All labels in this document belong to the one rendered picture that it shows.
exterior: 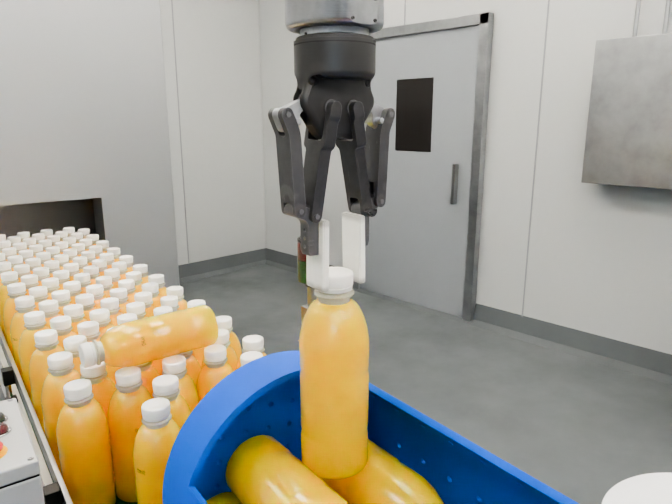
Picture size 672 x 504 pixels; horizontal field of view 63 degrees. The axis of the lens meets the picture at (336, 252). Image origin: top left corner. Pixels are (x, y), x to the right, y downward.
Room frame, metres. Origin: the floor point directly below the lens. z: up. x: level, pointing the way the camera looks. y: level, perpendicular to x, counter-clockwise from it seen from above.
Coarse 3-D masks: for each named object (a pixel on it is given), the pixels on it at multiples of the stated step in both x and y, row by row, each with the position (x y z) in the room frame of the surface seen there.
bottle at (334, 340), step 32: (320, 320) 0.51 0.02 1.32; (352, 320) 0.51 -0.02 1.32; (320, 352) 0.50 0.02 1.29; (352, 352) 0.50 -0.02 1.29; (320, 384) 0.50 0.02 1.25; (352, 384) 0.50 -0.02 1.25; (320, 416) 0.50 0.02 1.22; (352, 416) 0.50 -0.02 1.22; (320, 448) 0.50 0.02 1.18; (352, 448) 0.50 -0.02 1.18
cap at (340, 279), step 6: (330, 270) 0.54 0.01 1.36; (336, 270) 0.54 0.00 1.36; (342, 270) 0.54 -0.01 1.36; (348, 270) 0.54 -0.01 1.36; (330, 276) 0.52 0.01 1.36; (336, 276) 0.52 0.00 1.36; (342, 276) 0.52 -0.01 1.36; (348, 276) 0.52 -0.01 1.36; (330, 282) 0.52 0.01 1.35; (336, 282) 0.52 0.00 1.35; (342, 282) 0.52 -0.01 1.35; (348, 282) 0.52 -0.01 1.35; (330, 288) 0.52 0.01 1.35; (336, 288) 0.52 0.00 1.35; (342, 288) 0.52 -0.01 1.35; (348, 288) 0.52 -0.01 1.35
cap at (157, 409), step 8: (152, 400) 0.71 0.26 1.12; (160, 400) 0.71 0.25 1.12; (168, 400) 0.71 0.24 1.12; (144, 408) 0.69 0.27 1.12; (152, 408) 0.69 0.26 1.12; (160, 408) 0.69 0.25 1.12; (168, 408) 0.70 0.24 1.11; (144, 416) 0.69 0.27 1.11; (152, 416) 0.68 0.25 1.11; (160, 416) 0.69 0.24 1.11; (168, 416) 0.70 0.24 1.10
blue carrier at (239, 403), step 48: (240, 384) 0.56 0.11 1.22; (288, 384) 0.62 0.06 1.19; (192, 432) 0.53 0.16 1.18; (240, 432) 0.58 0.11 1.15; (288, 432) 0.62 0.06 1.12; (384, 432) 0.64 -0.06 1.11; (432, 432) 0.54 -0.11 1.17; (192, 480) 0.49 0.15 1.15; (432, 480) 0.58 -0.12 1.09; (480, 480) 0.51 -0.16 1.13; (528, 480) 0.42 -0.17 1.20
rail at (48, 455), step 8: (0, 328) 1.35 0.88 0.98; (0, 336) 1.29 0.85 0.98; (8, 352) 1.19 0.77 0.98; (8, 360) 1.18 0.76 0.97; (16, 368) 1.11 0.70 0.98; (16, 376) 1.07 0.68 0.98; (16, 384) 1.09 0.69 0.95; (24, 392) 1.00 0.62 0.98; (24, 400) 0.99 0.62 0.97; (32, 408) 0.94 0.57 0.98; (32, 416) 0.91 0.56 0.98; (32, 424) 0.92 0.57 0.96; (40, 424) 0.88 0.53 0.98; (40, 432) 0.85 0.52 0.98; (40, 440) 0.84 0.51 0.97; (48, 448) 0.81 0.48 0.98; (48, 456) 0.78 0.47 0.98; (48, 464) 0.79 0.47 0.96; (56, 464) 0.76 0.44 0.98; (56, 472) 0.74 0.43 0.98; (56, 480) 0.73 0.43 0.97; (64, 488) 0.71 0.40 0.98; (64, 496) 0.69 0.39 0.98
